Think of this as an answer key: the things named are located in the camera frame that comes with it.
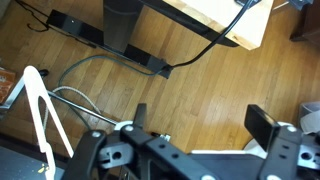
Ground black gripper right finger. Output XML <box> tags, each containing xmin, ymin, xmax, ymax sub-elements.
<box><xmin>244</xmin><ymin>104</ymin><xmax>301</xmax><ymax>180</ymax></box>

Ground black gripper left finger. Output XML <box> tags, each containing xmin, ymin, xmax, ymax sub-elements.
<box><xmin>61</xmin><ymin>102</ymin><xmax>218</xmax><ymax>180</ymax></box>

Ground black rack base board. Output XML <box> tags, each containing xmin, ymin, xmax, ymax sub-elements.
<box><xmin>0</xmin><ymin>133</ymin><xmax>68</xmax><ymax>180</ymax></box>

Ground white plastic coat hanger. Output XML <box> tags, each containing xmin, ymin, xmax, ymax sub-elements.
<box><xmin>23</xmin><ymin>65</ymin><xmax>75</xmax><ymax>180</ymax></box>

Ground white lined waste bin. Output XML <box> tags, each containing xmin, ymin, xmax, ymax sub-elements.
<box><xmin>298</xmin><ymin>100</ymin><xmax>320</xmax><ymax>135</ymax></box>

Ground orange cardboard box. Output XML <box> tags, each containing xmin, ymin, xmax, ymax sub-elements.
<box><xmin>0</xmin><ymin>66</ymin><xmax>17</xmax><ymax>105</ymax></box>

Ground dark wooden cabinet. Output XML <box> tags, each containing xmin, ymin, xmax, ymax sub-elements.
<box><xmin>289</xmin><ymin>0</ymin><xmax>320</xmax><ymax>43</ymax></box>

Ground grey floor cable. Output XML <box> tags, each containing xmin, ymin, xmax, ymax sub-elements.
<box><xmin>58</xmin><ymin>54</ymin><xmax>168</xmax><ymax>131</ymax></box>

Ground thick black desk cable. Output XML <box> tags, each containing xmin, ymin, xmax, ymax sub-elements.
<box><xmin>164</xmin><ymin>0</ymin><xmax>258</xmax><ymax>69</ymax></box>

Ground wooden top black frame desk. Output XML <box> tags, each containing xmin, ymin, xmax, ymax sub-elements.
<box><xmin>45</xmin><ymin>0</ymin><xmax>275</xmax><ymax>80</ymax></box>

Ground thin black wire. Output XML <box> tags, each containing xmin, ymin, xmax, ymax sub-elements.
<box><xmin>14</xmin><ymin>0</ymin><xmax>51</xmax><ymax>33</ymax></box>

